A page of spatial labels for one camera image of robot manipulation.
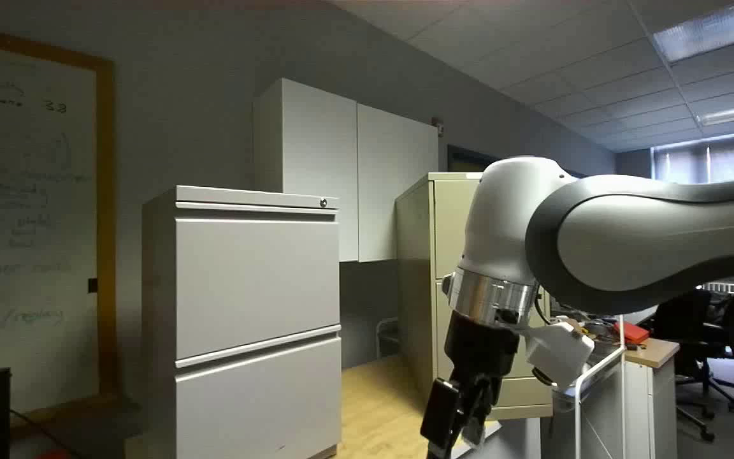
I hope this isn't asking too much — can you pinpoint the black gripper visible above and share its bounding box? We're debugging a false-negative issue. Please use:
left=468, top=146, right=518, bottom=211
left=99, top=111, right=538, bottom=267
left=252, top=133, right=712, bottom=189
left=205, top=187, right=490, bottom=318
left=417, top=310, right=523, bottom=459

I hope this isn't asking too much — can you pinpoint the beige metal file cabinet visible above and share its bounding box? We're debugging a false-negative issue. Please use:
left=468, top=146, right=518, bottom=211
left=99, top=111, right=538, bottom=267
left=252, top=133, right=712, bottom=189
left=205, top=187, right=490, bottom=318
left=392, top=170, right=556, bottom=421

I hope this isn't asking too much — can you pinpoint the grey cabinet low drawer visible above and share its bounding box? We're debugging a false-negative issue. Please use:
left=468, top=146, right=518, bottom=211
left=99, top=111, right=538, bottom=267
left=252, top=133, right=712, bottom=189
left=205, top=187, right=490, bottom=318
left=173, top=333, right=344, bottom=459

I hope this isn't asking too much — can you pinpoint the grey cabinet tall drawer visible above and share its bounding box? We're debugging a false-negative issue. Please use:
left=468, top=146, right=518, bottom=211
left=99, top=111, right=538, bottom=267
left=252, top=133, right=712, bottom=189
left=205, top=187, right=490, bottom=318
left=171, top=213, right=342, bottom=365

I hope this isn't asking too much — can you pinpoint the grey metal file cabinet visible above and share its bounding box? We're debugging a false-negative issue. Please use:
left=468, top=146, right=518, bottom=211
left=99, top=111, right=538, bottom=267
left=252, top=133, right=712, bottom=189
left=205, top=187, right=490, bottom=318
left=140, top=183, right=344, bottom=459

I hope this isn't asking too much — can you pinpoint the white tube stand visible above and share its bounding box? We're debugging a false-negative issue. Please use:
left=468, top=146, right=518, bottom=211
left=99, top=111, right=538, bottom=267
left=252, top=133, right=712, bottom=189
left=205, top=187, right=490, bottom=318
left=552, top=342, right=626, bottom=459

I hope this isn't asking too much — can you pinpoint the red object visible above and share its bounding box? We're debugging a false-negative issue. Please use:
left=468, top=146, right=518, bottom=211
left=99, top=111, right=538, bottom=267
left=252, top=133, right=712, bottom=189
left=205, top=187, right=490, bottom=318
left=619, top=318, right=652, bottom=348

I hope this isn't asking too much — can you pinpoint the window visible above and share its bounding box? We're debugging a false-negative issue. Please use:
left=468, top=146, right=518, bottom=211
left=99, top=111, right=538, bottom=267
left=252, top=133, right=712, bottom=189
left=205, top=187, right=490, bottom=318
left=649, top=133, right=734, bottom=187

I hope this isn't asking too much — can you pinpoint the large ceiling light panel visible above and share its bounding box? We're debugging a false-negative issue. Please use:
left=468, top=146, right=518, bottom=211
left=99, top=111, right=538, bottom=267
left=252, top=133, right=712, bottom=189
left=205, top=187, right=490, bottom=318
left=649, top=0, right=734, bottom=63

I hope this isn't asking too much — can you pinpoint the wood-framed whiteboard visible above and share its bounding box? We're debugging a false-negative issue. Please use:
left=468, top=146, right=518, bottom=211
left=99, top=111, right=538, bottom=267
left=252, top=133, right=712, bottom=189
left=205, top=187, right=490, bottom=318
left=0, top=20, right=123, bottom=428

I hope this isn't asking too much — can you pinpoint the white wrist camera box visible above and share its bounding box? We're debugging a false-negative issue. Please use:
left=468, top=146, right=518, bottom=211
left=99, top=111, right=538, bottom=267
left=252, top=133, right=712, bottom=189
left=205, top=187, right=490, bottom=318
left=523, top=317, right=600, bottom=389

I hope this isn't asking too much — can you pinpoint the white pedestal with wooden top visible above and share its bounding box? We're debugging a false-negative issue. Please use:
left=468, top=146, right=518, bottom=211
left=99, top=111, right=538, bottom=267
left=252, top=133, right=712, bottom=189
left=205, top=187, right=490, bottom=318
left=542, top=333, right=682, bottom=459

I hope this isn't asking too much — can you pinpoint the white wall cabinet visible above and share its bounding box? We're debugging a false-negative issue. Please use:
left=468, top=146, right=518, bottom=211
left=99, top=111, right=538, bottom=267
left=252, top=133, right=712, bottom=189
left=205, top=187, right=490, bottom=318
left=252, top=76, right=443, bottom=266

